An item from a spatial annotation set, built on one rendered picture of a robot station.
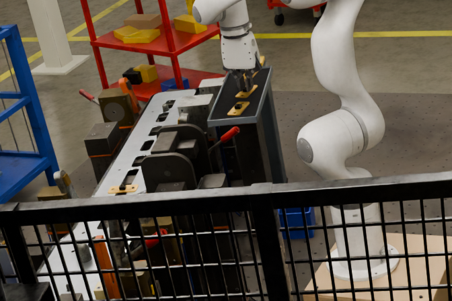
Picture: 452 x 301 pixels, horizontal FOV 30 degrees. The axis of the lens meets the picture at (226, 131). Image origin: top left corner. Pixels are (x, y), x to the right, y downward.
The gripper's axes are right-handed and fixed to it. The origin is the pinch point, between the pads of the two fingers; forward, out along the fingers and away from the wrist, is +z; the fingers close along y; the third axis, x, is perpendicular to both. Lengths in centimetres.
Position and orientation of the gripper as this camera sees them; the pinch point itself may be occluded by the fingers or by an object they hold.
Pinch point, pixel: (245, 82)
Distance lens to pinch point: 243.1
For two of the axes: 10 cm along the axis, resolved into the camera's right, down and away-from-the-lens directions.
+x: -4.3, 4.5, -7.8
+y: -8.9, -0.4, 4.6
